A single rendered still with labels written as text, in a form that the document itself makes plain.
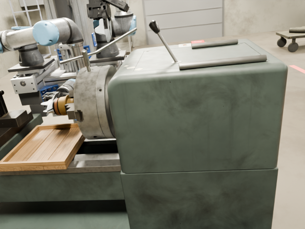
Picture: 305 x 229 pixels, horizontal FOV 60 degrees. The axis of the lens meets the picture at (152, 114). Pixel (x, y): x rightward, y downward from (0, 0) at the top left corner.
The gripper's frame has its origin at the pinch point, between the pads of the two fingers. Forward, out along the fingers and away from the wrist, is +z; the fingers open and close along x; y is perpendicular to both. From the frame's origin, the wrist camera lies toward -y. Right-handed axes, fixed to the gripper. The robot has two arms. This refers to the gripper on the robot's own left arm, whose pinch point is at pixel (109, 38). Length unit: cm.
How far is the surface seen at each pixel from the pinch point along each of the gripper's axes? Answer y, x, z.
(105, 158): 7, 4, 51
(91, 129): 7.6, 13.8, 35.2
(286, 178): -110, -102, 112
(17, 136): 54, -7, 42
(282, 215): -94, -65, 122
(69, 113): 15.5, 14.1, 28.3
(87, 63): 7.5, 9.6, 9.8
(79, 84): 10.3, 13.2, 17.3
